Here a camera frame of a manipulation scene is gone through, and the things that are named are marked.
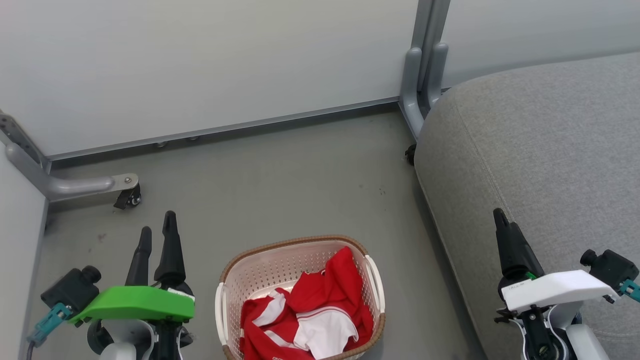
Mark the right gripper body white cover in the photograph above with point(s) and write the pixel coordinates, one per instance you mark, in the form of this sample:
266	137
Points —
555	291

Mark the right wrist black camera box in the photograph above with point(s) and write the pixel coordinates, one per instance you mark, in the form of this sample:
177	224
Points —
612	269

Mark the grey partition foot with plate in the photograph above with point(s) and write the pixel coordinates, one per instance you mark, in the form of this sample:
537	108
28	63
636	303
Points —
65	186

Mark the black caster wheel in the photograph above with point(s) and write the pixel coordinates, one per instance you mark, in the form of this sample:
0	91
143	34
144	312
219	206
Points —
129	198
410	155

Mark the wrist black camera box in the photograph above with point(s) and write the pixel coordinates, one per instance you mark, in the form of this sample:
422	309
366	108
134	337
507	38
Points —
70	291
612	269

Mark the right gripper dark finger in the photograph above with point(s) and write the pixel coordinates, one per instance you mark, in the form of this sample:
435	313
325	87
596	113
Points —
515	252

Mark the grey metal partition base rail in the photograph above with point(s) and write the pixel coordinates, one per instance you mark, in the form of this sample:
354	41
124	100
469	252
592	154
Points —
225	129

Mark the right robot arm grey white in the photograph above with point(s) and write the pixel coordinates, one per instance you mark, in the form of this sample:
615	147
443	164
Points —
586	345

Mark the red shirt with white panel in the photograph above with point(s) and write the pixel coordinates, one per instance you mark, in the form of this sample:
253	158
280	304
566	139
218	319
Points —
325	332

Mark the perforated white laundry basket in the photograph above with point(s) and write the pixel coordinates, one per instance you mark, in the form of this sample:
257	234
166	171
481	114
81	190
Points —
280	270

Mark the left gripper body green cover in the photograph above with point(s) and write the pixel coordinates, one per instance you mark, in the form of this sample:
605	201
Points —
135	304

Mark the grey fabric sofa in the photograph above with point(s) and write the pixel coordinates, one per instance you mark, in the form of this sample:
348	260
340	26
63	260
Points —
545	150

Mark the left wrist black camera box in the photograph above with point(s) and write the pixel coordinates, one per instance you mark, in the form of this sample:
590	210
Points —
70	291

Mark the red shirt with white trim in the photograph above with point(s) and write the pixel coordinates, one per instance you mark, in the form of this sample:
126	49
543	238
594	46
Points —
336	281

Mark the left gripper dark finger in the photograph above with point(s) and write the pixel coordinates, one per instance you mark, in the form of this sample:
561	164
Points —
171	255
140	265

